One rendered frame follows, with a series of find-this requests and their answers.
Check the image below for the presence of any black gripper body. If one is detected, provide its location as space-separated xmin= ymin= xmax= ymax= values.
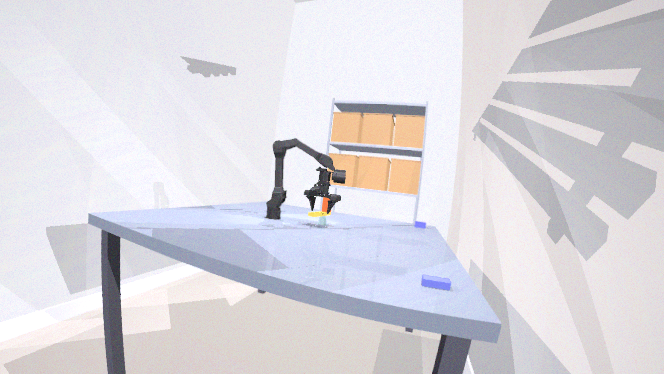
xmin=303 ymin=180 xmax=341 ymax=201

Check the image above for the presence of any yellow bar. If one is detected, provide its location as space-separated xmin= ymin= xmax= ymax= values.
xmin=308 ymin=197 xmax=331 ymax=217

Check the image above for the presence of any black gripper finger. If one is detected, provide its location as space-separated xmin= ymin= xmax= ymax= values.
xmin=327 ymin=200 xmax=338 ymax=214
xmin=306 ymin=196 xmax=316 ymax=211

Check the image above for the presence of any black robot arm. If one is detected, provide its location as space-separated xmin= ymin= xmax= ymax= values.
xmin=264 ymin=138 xmax=346 ymax=220

